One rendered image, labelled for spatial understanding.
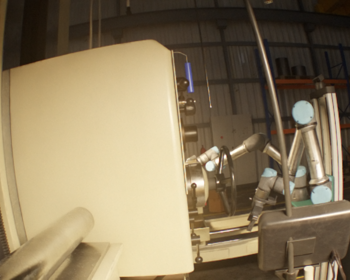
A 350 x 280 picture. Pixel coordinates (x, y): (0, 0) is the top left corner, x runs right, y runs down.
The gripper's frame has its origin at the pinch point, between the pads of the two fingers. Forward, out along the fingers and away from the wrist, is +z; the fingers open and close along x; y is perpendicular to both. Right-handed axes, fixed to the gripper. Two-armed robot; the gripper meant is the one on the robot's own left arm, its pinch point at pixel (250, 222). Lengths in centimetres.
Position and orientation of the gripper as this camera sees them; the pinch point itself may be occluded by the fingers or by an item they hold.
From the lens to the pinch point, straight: 160.8
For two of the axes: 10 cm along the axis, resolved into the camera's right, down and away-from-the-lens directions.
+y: -9.4, -3.1, 1.7
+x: -2.3, 1.8, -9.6
